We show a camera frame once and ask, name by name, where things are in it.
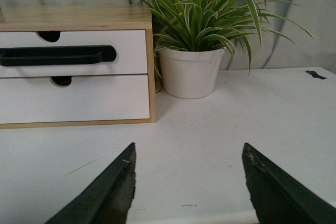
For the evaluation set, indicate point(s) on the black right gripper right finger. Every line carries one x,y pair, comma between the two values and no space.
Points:
279,198

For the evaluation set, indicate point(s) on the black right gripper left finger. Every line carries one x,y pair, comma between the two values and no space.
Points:
108,198

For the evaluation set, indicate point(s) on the white drawer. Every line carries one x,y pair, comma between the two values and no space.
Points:
91,98
130,46

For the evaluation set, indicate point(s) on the wooden drawer cabinet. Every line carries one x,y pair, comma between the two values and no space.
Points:
49,21

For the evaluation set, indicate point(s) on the black tape piece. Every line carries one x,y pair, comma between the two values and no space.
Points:
314,74

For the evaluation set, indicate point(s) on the white plant pot right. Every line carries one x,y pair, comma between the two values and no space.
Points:
189,75

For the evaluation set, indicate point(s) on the green spider plant right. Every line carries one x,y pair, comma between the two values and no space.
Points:
206,25

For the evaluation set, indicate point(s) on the black drawer handle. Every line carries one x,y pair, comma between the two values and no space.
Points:
54,56

